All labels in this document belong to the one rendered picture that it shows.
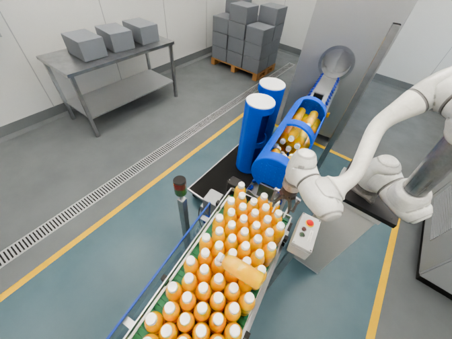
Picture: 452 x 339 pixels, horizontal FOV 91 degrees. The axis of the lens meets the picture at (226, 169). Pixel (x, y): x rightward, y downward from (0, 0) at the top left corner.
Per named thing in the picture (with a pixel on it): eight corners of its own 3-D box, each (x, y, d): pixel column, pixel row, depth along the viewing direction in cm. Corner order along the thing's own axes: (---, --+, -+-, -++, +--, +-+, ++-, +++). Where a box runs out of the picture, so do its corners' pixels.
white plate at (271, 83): (273, 74, 246) (272, 76, 247) (253, 80, 234) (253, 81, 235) (290, 85, 231) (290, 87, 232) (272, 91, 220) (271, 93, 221)
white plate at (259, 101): (245, 106, 198) (245, 107, 199) (276, 110, 197) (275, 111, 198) (247, 91, 217) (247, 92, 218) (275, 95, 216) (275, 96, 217)
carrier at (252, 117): (234, 171, 264) (258, 175, 262) (244, 107, 199) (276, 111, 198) (237, 155, 283) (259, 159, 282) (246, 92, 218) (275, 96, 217)
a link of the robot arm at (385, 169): (370, 169, 144) (391, 146, 127) (391, 192, 134) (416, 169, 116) (350, 175, 141) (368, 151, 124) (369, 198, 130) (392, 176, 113)
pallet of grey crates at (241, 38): (274, 69, 504) (288, 6, 416) (255, 81, 458) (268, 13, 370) (231, 54, 547) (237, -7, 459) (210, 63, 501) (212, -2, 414)
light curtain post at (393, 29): (318, 170, 297) (401, 23, 172) (317, 173, 293) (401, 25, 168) (313, 168, 299) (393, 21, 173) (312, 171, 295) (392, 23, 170)
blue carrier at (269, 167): (320, 130, 195) (331, 100, 175) (288, 200, 142) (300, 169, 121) (288, 121, 205) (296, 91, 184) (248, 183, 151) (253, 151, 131)
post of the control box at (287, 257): (266, 288, 194) (305, 238, 120) (265, 292, 191) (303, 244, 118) (262, 286, 195) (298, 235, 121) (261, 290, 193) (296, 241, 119)
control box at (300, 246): (314, 229, 124) (321, 220, 117) (305, 260, 112) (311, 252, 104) (297, 220, 127) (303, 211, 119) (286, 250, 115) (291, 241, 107)
